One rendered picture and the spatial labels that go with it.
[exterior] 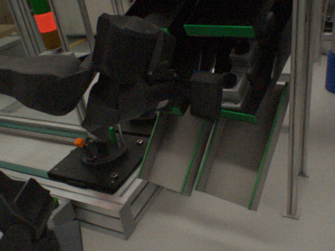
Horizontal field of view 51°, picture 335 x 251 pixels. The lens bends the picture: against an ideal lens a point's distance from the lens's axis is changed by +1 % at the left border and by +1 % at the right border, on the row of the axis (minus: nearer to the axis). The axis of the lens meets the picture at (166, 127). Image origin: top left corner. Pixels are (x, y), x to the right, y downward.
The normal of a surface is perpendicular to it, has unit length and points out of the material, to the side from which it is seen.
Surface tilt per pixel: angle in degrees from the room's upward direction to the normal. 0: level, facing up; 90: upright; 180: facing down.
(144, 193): 90
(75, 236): 0
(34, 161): 0
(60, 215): 90
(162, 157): 45
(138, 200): 90
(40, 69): 8
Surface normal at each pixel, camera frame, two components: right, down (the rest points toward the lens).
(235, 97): -0.38, 0.81
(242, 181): -0.53, -0.27
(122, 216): 0.88, 0.11
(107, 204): -0.15, -0.86
